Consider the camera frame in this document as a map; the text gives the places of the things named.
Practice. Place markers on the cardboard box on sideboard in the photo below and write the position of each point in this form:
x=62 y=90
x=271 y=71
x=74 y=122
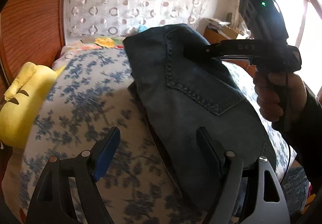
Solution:
x=228 y=33

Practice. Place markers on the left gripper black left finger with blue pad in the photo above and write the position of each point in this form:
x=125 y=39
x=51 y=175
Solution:
x=52 y=202

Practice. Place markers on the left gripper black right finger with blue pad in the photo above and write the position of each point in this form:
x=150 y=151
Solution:
x=264 y=200

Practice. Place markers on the person's right hand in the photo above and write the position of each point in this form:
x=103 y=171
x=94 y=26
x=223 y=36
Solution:
x=269 y=100

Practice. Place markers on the cardboard box with blue cloth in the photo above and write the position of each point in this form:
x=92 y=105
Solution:
x=135 y=30

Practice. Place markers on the wooden headboard panel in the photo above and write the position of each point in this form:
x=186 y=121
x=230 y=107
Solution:
x=31 y=31

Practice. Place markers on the colourful floral blanket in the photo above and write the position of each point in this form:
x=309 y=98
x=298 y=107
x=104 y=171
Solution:
x=69 y=51

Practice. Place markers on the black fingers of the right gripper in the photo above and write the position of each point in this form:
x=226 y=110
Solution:
x=213 y=50

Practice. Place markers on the yellow Pikachu plush toy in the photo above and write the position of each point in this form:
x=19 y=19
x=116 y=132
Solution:
x=23 y=100

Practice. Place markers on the stack of papers on sideboard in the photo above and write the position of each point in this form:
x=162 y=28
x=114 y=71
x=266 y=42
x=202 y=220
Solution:
x=216 y=24

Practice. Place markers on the long wooden sideboard cabinet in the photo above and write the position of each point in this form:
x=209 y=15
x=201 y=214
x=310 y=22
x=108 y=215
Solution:
x=228 y=50

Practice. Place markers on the blue denim jeans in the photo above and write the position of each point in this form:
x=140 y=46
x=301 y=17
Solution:
x=181 y=93

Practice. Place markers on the window with wooden frame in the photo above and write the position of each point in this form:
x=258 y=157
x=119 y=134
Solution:
x=303 y=25

